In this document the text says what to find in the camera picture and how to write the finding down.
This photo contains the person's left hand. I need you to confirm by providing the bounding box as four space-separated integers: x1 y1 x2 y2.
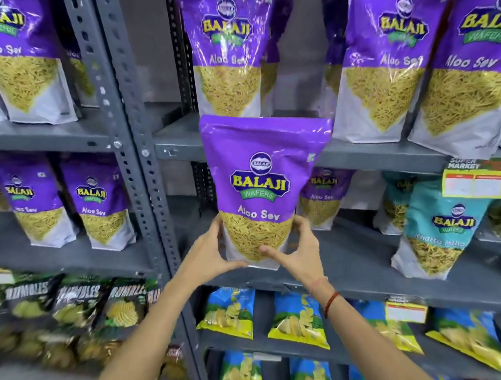
174 212 250 292

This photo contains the person's right hand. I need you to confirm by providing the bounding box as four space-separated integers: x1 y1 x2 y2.
258 214 327 296

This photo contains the person's right forearm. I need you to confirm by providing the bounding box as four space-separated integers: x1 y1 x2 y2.
307 271 436 380

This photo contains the person's left forearm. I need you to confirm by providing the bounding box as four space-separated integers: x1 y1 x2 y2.
80 273 214 380

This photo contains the blue potato chip packet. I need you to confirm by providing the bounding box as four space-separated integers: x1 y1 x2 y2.
288 355 333 380
195 286 258 342
266 290 331 353
350 296 424 357
424 305 501 380
211 349 265 380

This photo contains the red thread wrist band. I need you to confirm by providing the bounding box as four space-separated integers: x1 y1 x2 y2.
322 291 342 320

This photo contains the grey metal shelf rack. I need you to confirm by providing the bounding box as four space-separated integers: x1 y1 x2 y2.
0 0 201 380
94 0 501 380

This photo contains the yellow-edged shelf price tag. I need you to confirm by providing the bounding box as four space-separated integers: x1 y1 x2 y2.
441 156 501 202
384 295 429 326

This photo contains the pile of dark chip packets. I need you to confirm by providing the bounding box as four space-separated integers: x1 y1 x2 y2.
0 260 166 373

